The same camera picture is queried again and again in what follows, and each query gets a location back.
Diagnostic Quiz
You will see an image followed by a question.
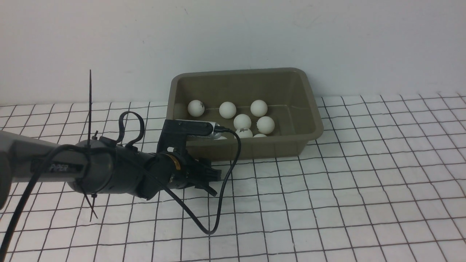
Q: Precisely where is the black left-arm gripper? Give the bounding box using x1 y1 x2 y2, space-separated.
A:
160 152 222 197

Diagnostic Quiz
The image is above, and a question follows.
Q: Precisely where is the white ball with black logo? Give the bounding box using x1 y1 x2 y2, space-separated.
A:
187 100 205 118

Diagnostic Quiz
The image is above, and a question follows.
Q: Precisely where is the white ball with red-black logo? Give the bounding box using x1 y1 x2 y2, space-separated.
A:
256 116 275 135

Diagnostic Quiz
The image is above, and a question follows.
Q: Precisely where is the plain white ping-pong ball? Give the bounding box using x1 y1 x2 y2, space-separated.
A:
250 100 268 118

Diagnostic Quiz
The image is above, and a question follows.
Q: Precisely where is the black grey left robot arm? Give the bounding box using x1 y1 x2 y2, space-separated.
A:
0 131 221 208

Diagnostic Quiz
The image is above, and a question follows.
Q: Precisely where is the olive green plastic bin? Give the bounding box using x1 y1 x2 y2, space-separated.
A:
166 68 324 159

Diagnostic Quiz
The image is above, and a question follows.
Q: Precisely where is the black zip tie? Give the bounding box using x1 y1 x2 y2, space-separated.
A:
80 69 98 223

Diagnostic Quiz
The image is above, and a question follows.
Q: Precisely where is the white black-grid tablecloth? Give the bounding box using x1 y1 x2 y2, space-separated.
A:
5 92 466 262

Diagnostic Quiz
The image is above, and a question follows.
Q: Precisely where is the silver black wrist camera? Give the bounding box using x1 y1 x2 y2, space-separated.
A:
156 119 228 155

